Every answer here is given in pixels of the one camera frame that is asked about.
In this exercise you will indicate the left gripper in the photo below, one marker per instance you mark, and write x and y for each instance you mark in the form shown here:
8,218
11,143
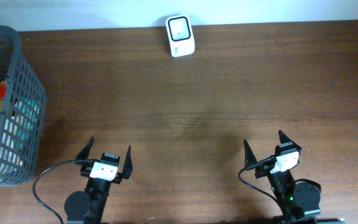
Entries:
128,168

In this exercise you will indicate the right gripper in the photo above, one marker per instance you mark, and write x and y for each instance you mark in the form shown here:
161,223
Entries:
264,169

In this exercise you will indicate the teal wet wipes pack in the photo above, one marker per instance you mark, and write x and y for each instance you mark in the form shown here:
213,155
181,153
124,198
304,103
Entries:
26,116

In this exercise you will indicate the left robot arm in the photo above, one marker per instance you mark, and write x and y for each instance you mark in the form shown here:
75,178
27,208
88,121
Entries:
87,206

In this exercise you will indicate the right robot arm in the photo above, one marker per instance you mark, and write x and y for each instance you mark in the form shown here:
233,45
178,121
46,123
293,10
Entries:
297,199

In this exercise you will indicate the white barcode scanner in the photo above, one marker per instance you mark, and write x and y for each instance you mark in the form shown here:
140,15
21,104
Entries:
180,35

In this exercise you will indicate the grey plastic basket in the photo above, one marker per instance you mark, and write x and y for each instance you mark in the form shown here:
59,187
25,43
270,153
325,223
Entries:
17,164

